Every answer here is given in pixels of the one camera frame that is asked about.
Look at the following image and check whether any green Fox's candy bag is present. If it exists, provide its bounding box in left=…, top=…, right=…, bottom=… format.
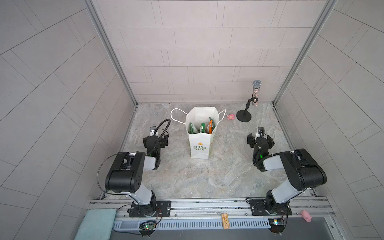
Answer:
left=189, top=123, right=199, bottom=134
left=200, top=123, right=206, bottom=133

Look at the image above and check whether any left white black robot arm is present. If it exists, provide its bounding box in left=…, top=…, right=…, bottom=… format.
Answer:
left=98, top=119, right=171, bottom=218

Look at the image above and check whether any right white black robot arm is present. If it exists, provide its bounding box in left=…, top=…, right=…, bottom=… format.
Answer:
left=246, top=128, right=327, bottom=216

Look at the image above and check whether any orange Fox's candy bag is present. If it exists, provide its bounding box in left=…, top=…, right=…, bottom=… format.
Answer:
left=206, top=118, right=215, bottom=134

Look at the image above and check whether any black microphone stand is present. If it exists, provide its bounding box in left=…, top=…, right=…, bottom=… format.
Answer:
left=236, top=97, right=258, bottom=123

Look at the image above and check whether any small pink toy figure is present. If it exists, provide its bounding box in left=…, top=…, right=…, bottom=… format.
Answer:
left=227, top=114, right=236, bottom=120

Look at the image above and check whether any glitter microphone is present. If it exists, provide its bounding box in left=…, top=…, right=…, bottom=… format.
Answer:
left=252, top=80, right=262, bottom=107

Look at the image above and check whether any small wooden tag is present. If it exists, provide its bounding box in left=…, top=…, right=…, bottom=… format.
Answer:
left=221, top=213, right=231, bottom=230

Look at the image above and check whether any right circuit board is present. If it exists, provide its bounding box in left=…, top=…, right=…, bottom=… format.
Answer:
left=268, top=219, right=286, bottom=234

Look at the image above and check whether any circuit board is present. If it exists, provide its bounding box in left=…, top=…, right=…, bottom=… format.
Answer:
left=268, top=219, right=286, bottom=234
left=139, top=221, right=157, bottom=231

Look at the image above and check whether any left circuit board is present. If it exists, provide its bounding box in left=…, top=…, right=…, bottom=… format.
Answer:
left=139, top=221, right=157, bottom=231

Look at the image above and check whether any teal cloth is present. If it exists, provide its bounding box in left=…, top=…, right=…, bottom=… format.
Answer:
left=75, top=209, right=117, bottom=240

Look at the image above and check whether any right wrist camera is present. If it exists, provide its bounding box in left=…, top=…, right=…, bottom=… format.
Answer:
left=257, top=127, right=265, bottom=138

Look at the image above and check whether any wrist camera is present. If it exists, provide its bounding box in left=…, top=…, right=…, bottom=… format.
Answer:
left=150, top=126, right=158, bottom=136
left=257, top=127, right=265, bottom=138

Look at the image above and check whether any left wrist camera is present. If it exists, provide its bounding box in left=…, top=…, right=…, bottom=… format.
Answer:
left=150, top=126, right=158, bottom=136

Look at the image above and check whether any aluminium mounting rail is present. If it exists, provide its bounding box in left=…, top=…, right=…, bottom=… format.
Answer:
left=89, top=197, right=336, bottom=232

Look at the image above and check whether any pink object on rail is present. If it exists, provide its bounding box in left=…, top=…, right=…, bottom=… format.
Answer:
left=301, top=210, right=313, bottom=223

